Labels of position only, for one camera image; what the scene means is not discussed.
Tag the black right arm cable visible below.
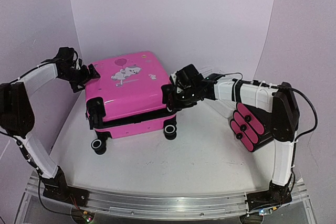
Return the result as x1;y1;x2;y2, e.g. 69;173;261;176
223;71;320;138

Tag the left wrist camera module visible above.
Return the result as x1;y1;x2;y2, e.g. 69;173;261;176
74;58;82;70

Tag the pink hard-shell kids suitcase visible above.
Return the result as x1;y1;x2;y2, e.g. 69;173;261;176
85;51;177;155

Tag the white perforated plastic basket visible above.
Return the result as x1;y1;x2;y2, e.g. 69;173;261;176
199;66;225;77

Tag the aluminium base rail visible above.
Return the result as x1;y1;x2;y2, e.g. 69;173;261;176
23;171;308;216

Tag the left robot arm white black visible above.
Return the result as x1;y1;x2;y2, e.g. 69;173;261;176
1;47;100;201

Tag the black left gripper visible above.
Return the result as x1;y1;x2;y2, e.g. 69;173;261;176
59;63;101;93

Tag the pink and black drawer organizer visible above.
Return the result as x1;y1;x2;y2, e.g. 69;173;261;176
229;103;274;152

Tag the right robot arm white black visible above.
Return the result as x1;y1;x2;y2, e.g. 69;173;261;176
162;64;300;210

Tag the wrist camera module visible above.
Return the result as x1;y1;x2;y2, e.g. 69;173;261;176
170;72;182;93
74;58;82;70

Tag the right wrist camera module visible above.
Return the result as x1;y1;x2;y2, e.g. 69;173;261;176
170;72;182;93

